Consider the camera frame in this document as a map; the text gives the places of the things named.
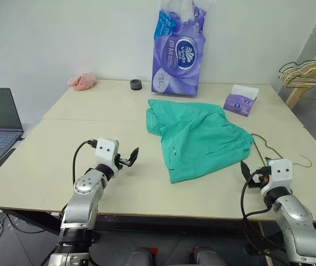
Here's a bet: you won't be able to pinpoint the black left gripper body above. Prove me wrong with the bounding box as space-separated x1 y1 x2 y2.
114 153 131 170

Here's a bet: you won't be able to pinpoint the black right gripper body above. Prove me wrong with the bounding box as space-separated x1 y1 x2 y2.
247 165 271 190

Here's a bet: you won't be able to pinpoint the olive wire hanger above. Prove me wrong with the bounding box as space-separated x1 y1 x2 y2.
250 133 313 168

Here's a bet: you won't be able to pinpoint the green shorts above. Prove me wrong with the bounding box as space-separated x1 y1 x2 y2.
146 99 254 185

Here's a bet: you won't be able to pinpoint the small purple tissue pack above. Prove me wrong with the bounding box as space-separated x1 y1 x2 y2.
223 84 260 117

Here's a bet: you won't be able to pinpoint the clothes hangers on rack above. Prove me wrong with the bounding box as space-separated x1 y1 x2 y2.
284 30 316 109

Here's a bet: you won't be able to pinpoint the pink crumpled cloth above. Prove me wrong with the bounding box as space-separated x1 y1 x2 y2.
67 72 98 91

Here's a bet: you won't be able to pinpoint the dark grey rounded shape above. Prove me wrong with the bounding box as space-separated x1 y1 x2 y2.
192 244 226 266
125 247 155 266

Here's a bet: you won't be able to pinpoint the large purple tissue pack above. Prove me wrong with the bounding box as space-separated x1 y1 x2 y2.
150 0 207 98

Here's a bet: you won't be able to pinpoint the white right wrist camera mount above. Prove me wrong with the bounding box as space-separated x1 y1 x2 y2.
260 158 294 196

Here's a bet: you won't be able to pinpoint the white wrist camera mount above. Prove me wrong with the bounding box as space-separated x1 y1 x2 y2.
95 137 120 168
260 158 294 196

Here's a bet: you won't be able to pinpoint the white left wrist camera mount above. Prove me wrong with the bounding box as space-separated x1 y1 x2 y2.
95 137 120 168

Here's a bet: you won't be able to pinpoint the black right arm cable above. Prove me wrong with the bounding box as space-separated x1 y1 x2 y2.
240 168 288 266

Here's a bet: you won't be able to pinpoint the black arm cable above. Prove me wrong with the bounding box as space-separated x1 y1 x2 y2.
72 139 98 184
240 168 288 266

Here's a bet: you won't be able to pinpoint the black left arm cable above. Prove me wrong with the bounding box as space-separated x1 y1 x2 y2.
72 139 98 184

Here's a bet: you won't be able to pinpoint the black table frame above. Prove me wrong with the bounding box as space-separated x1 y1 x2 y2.
7 209 260 237

